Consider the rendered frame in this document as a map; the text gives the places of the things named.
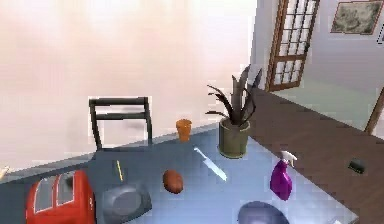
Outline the dark plant in green pot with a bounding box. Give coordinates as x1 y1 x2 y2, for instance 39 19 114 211
205 64 263 159

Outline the brown glazed room door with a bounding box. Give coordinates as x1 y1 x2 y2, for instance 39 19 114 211
265 0 322 93

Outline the purple spray bottle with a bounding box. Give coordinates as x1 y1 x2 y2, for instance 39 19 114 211
269 150 298 202

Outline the dark grey bowl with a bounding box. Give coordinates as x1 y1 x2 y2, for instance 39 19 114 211
237 200 291 224

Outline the small black floor object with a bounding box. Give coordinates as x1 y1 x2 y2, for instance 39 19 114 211
347 158 367 175

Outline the red toaster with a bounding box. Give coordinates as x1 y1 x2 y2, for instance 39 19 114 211
25 169 97 224

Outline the framed wall picture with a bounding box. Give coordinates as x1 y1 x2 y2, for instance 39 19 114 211
330 0 384 36

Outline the black slatted chair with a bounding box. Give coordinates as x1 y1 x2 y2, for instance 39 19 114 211
88 96 154 151

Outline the brown wooden door frame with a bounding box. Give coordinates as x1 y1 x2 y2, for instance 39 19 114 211
363 85 384 135

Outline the grey pan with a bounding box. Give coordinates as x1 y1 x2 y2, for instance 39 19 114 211
100 184 153 224

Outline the brown potato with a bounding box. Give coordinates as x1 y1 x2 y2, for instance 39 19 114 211
162 169 185 195

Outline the silver knife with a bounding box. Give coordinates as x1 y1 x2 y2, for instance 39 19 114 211
193 147 228 182

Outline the orange cup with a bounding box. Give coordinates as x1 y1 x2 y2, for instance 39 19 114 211
175 118 193 143

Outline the yellow pencil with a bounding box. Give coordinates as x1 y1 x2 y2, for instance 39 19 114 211
115 159 125 183

